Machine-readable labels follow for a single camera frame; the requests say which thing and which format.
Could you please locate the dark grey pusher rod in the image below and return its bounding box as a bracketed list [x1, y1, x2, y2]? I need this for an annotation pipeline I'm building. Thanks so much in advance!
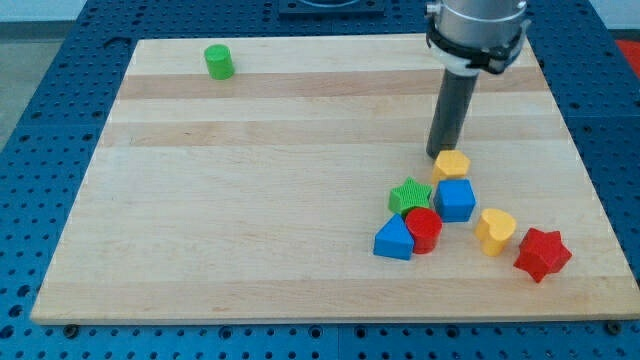
[426, 70, 478, 159]

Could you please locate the green cylinder block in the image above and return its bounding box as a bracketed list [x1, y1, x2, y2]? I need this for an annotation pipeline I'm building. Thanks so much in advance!
[204, 44, 235, 80]

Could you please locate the yellow hexagon block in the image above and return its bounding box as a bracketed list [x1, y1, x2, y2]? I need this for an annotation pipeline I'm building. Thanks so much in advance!
[432, 150, 471, 185]

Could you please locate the blue cube block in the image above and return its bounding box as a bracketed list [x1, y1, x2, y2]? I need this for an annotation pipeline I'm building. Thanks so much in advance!
[433, 179, 476, 223]

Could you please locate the green star block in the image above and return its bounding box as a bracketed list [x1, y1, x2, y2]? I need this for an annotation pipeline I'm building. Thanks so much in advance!
[388, 177, 433, 217]

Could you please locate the red cylinder block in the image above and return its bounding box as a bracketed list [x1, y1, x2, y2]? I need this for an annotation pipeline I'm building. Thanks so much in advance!
[405, 207, 443, 254]

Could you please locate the yellow heart block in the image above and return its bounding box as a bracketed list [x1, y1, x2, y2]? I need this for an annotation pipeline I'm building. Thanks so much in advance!
[474, 208, 517, 257]

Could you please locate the blue triangle block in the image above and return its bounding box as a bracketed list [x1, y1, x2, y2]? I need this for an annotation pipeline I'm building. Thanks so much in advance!
[373, 214, 414, 261]

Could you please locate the red star block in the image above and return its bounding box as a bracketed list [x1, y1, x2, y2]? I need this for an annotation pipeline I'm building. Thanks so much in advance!
[513, 228, 573, 283]

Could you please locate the light wooden board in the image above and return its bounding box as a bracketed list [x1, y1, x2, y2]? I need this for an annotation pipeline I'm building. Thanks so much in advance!
[31, 34, 639, 325]

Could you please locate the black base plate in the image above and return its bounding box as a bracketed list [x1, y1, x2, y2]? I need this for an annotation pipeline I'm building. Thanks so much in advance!
[278, 0, 387, 18]

